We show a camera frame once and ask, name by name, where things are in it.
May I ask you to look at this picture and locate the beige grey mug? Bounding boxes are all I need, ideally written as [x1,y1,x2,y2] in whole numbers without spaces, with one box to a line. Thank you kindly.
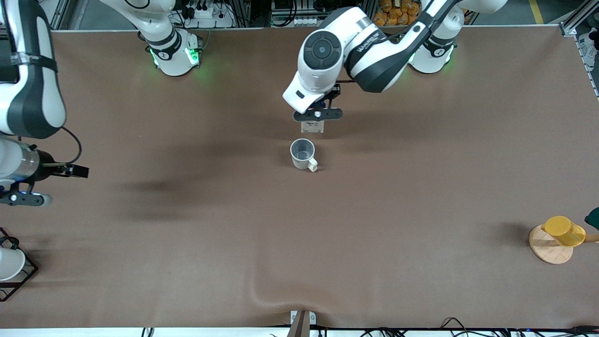
[290,139,319,173]

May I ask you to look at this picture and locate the white power strip with plugs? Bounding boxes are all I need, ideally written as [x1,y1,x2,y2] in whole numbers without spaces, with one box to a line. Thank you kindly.
[184,0,234,29]

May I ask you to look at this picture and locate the white printed sheet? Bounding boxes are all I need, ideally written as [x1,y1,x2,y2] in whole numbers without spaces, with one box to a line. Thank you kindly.
[578,33,599,69]

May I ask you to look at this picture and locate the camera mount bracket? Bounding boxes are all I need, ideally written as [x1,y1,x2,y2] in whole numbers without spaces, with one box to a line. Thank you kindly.
[286,310,317,337]

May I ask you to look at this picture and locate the slim white power strip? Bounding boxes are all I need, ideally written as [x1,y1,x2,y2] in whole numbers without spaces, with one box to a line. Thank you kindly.
[292,17,340,27]

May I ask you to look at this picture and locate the orange snack bag pile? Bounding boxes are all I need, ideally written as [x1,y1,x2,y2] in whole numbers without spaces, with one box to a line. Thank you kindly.
[373,0,424,27]

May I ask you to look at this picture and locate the black wire rack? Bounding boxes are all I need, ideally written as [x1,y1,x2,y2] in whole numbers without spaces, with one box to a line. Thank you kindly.
[0,227,39,302]

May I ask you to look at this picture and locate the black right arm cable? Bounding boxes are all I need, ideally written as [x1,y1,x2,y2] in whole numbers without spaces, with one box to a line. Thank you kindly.
[60,125,83,165]

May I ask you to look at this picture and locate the round wooden stand base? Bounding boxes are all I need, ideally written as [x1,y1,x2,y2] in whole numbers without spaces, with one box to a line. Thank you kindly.
[529,225,574,265]

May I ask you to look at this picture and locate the aluminium frame strut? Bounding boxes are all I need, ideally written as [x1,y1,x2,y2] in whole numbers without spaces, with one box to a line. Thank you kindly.
[558,0,599,38]
[47,0,72,31]

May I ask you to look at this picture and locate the yellow cup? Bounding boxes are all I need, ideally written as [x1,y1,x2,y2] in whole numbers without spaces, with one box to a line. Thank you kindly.
[541,216,587,248]

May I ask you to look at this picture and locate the white cup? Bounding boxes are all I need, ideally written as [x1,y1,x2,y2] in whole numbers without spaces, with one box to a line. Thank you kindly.
[0,247,26,282]

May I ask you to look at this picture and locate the black floor cable bundle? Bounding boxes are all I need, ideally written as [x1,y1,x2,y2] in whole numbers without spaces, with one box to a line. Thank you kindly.
[360,317,599,337]

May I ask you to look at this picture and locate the small black right connector box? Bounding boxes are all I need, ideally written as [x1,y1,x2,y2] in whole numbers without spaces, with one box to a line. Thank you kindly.
[34,161,90,181]

